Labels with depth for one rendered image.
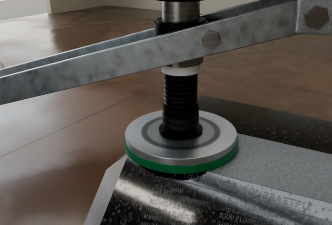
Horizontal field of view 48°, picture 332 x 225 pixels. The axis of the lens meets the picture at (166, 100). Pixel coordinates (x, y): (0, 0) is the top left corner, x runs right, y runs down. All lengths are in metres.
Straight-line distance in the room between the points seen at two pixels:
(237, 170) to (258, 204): 0.07
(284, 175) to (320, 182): 0.06
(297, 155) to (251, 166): 0.10
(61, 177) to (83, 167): 0.15
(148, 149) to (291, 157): 0.26
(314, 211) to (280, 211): 0.05
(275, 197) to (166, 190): 0.18
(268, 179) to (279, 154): 0.09
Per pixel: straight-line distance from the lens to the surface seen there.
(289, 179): 0.64
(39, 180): 2.21
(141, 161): 0.65
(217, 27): 0.58
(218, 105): 0.90
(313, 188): 0.63
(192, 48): 0.59
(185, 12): 0.61
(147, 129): 0.72
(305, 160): 0.70
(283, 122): 0.84
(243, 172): 0.64
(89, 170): 2.21
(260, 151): 0.71
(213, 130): 0.71
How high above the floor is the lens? 1.16
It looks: 22 degrees down
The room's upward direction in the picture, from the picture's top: 1 degrees counter-clockwise
